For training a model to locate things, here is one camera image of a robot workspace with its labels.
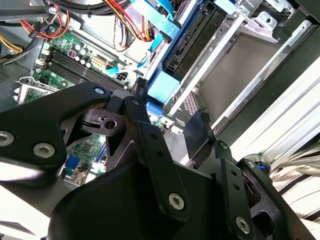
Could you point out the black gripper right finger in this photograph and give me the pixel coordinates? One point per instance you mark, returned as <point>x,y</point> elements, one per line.
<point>235,190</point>

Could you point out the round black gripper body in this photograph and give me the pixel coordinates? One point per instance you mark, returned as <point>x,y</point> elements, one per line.
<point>112,207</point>

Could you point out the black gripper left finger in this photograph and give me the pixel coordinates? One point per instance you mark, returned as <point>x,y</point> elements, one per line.
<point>37,120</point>

